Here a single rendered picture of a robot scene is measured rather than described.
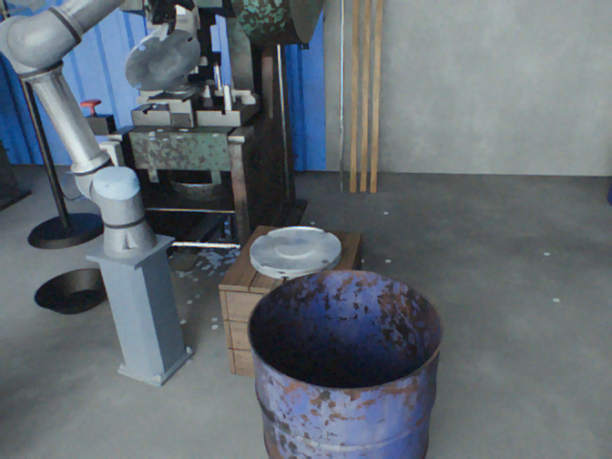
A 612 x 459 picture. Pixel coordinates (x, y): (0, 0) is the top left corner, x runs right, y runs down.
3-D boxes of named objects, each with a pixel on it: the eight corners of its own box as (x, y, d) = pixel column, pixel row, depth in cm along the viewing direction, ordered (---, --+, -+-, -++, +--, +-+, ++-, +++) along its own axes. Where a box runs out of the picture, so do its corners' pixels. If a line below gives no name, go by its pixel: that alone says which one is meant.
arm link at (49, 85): (102, 217, 150) (-5, 25, 118) (85, 202, 160) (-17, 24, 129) (137, 198, 155) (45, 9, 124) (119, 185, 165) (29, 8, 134)
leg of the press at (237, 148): (269, 293, 207) (248, 63, 166) (241, 292, 209) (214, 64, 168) (307, 204, 287) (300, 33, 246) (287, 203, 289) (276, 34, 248)
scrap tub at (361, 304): (433, 567, 110) (452, 402, 88) (244, 537, 118) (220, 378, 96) (425, 417, 147) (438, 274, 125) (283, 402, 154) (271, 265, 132)
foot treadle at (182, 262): (191, 280, 197) (189, 270, 195) (167, 280, 199) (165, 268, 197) (236, 217, 248) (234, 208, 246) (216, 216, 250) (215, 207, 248)
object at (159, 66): (214, 53, 192) (212, 52, 192) (170, 16, 164) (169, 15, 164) (158, 101, 198) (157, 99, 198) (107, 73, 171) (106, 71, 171)
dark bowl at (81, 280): (92, 326, 193) (88, 311, 189) (22, 321, 198) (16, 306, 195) (130, 283, 219) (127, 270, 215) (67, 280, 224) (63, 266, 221)
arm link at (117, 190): (111, 229, 140) (100, 183, 134) (94, 214, 150) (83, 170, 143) (152, 216, 147) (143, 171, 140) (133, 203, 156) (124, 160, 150)
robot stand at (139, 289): (160, 388, 162) (132, 266, 141) (117, 372, 169) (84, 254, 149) (196, 352, 176) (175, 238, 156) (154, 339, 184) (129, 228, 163)
